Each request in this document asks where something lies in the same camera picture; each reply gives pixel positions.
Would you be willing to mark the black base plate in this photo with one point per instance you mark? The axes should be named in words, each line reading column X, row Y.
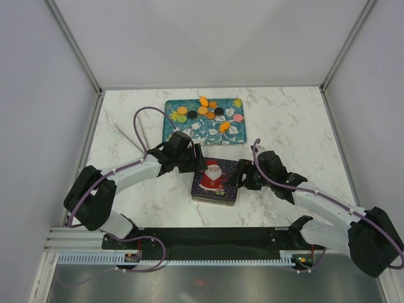
column 221, row 242

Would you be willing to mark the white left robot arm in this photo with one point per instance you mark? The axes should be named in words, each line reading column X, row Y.
column 90, row 200

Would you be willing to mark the black round cookie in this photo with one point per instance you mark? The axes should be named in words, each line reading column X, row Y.
column 219, row 111
column 192, row 114

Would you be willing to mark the orange round cookie left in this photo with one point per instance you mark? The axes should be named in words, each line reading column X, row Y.
column 182, row 110

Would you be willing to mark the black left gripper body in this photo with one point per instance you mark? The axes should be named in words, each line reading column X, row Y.
column 185, row 161

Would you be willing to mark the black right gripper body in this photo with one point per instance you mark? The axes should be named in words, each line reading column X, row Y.
column 257, row 181

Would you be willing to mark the orange fish cookie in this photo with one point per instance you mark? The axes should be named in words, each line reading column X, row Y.
column 224, row 127
column 203, row 101

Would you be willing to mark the orange fish cookie top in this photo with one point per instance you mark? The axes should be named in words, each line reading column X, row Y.
column 203, row 101

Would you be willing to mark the orange round cookie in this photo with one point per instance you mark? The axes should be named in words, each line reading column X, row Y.
column 210, row 115
column 202, row 111
column 182, row 110
column 213, row 104

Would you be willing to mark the pink round cookie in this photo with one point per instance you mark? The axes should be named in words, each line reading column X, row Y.
column 238, row 118

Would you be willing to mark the orange round cookie lower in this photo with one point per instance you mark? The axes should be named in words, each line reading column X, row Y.
column 210, row 115

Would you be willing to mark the white slotted cable duct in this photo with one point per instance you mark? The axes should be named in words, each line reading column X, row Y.
column 124, row 259

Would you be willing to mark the teal floral tray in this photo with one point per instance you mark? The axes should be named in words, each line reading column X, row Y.
column 206, row 131

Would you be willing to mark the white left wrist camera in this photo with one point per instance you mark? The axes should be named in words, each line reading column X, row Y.
column 189, row 132

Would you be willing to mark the orange round cookie centre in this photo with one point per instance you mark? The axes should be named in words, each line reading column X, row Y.
column 202, row 111

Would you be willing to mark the black round cookie left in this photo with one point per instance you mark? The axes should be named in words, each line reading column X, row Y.
column 192, row 114

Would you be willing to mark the dark cookie tin box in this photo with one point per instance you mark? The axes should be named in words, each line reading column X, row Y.
column 215, row 200

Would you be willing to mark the orange round cookie top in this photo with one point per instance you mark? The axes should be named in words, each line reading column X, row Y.
column 213, row 104

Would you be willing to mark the gold tin lid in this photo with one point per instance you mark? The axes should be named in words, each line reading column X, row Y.
column 214, row 180

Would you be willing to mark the green round cookie tray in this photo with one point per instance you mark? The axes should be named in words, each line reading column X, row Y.
column 181, row 118

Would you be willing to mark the black round cookie right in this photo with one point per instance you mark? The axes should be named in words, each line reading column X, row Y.
column 219, row 111

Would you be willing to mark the orange fish cookie centre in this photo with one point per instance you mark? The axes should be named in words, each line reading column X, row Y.
column 224, row 127

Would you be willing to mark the metal tongs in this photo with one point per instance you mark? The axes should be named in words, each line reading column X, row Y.
column 135, row 134

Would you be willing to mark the aluminium frame rail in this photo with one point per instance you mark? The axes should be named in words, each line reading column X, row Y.
column 64, row 240

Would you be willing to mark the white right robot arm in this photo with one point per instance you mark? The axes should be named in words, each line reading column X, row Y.
column 367, row 237

